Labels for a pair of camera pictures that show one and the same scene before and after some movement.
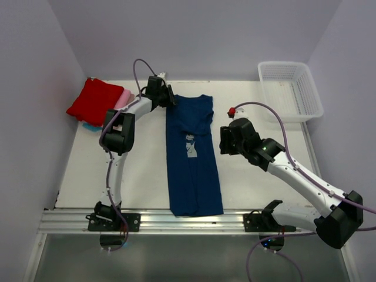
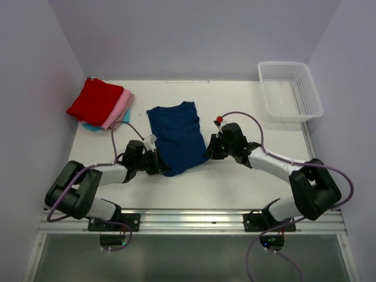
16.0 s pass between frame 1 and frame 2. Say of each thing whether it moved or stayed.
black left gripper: moved
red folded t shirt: stayed
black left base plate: stayed
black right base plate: stayed
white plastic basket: stayed
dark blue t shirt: moved
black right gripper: moved
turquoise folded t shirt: stayed
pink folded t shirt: stayed
